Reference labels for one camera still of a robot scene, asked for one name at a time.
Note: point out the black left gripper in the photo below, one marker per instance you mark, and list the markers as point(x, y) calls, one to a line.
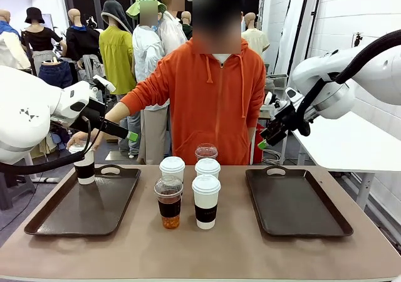
point(91, 114)

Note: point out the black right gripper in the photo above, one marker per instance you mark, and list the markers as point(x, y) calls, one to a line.
point(285, 117)

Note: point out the white paper cup black sleeve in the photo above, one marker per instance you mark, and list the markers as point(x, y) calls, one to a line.
point(172, 169)
point(86, 172)
point(205, 197)
point(207, 168)

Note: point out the clear cup red drink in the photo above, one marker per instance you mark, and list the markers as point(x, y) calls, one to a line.
point(206, 153)

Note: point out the clear cup amber drink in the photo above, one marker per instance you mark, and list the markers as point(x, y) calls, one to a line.
point(168, 200)

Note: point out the person's right forearm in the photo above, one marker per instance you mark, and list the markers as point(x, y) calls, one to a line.
point(117, 111)

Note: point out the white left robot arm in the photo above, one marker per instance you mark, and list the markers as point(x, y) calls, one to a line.
point(25, 116)

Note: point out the dark brown serving tray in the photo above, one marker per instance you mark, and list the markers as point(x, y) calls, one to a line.
point(294, 206)
point(78, 213)

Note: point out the person's right hand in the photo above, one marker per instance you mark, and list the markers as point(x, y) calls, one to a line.
point(78, 138)

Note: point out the red box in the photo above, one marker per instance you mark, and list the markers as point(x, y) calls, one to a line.
point(257, 148)

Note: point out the person in orange hoodie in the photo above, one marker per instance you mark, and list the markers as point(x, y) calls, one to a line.
point(206, 106)

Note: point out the mannequin yellow blouse grey hood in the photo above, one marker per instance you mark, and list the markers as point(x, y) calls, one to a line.
point(117, 59)

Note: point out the mannequin white shirt green hat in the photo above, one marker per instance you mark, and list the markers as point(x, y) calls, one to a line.
point(147, 59)

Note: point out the white side table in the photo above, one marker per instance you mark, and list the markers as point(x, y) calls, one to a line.
point(347, 144)

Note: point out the blue jeans torso form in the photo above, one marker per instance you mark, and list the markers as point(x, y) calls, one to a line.
point(54, 73)

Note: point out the mannequin black sweater blue collar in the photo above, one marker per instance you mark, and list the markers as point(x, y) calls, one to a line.
point(80, 42)

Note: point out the mannequin cream t-shirt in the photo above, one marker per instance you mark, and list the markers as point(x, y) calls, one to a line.
point(255, 39)

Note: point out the tall mannequin white shirt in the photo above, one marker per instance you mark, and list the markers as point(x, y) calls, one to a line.
point(172, 34)

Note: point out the grey stool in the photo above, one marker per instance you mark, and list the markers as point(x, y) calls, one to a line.
point(14, 188)

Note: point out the mannequin black hat black top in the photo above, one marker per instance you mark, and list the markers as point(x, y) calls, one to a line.
point(39, 37)

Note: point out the mannequin dark green top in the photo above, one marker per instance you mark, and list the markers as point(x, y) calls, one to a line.
point(187, 25)

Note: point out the mannequin white blue jacket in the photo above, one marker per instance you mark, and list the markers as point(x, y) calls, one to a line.
point(9, 47)

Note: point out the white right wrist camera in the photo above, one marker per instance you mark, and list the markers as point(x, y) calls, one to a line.
point(293, 94)

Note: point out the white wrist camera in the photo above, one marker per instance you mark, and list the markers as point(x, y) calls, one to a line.
point(293, 94)
point(103, 83)

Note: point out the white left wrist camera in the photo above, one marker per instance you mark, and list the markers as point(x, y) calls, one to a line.
point(103, 83)

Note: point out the black camera tripod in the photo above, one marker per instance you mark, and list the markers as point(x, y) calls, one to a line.
point(358, 38)

